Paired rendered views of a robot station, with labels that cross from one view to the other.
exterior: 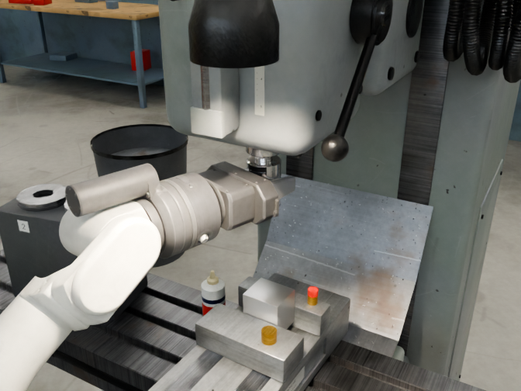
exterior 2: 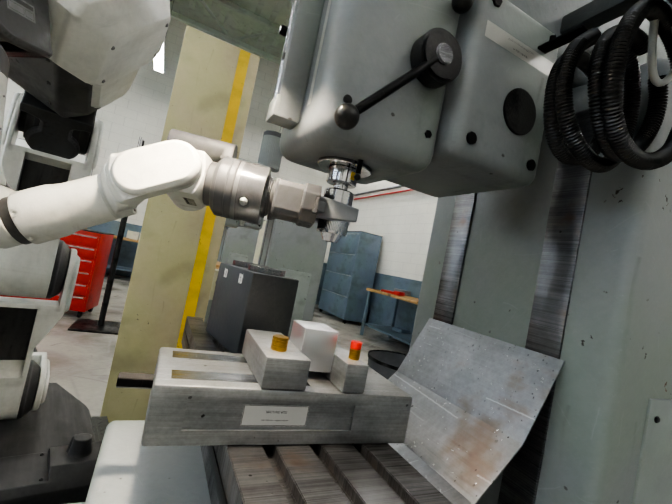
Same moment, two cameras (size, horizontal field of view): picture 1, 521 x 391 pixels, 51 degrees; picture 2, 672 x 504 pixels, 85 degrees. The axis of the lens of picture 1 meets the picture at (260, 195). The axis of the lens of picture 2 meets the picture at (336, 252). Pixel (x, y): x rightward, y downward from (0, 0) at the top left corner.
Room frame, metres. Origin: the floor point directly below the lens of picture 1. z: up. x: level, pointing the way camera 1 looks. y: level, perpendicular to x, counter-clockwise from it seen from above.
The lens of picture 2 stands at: (0.23, -0.34, 1.15)
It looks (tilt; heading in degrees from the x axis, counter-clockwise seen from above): 2 degrees up; 35
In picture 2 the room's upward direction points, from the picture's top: 11 degrees clockwise
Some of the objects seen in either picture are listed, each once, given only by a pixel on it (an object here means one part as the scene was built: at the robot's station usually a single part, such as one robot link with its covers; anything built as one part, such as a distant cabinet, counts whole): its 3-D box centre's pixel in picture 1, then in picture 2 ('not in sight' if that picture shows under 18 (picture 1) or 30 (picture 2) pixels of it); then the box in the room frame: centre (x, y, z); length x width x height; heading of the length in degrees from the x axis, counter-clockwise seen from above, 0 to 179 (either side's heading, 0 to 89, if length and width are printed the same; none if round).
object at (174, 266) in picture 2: not in sight; (182, 236); (1.44, 1.58, 1.15); 0.52 x 0.40 x 2.30; 151
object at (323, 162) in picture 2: not in sight; (344, 167); (0.68, 0.00, 1.31); 0.09 x 0.09 x 0.01
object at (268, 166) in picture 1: (263, 162); (339, 194); (0.68, 0.00, 1.26); 0.05 x 0.05 x 0.01
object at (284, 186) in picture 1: (279, 190); (337, 210); (0.66, -0.03, 1.23); 0.06 x 0.02 x 0.03; 133
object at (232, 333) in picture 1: (248, 340); (272, 356); (0.63, 0.02, 1.01); 0.15 x 0.06 x 0.04; 58
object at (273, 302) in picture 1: (268, 308); (311, 345); (0.68, -0.01, 1.03); 0.06 x 0.05 x 0.06; 58
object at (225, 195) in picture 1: (210, 203); (276, 201); (0.62, 0.06, 1.23); 0.13 x 0.12 x 0.10; 43
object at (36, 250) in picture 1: (74, 246); (250, 304); (0.88, 0.34, 1.02); 0.22 x 0.12 x 0.20; 71
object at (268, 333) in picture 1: (269, 335); (279, 343); (0.61, -0.01, 1.04); 0.02 x 0.02 x 0.02
